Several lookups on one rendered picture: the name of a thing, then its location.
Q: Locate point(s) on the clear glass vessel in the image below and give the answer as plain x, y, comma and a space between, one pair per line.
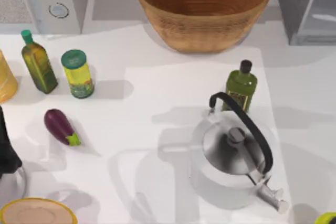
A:
13, 186

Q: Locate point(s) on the purple eggplant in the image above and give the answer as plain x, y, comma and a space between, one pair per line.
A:
59, 125

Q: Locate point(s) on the grey microwave knob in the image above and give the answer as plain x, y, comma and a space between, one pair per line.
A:
58, 10

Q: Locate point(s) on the yellow cup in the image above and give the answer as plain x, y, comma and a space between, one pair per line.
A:
5, 82

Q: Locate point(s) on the brown woven basket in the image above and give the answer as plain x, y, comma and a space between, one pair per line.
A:
203, 22

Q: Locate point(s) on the yellow rimmed plate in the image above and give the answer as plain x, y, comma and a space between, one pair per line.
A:
35, 212

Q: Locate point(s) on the yellow green round object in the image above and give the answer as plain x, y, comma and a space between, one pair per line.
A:
328, 219

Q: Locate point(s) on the green bottle with black cap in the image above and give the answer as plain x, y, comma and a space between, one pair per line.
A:
240, 89

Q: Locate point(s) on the green and yellow can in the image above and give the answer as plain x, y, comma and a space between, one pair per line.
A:
78, 75

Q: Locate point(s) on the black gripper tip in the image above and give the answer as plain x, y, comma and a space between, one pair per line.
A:
6, 148

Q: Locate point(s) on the pale microwave oven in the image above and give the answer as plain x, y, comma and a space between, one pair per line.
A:
63, 3

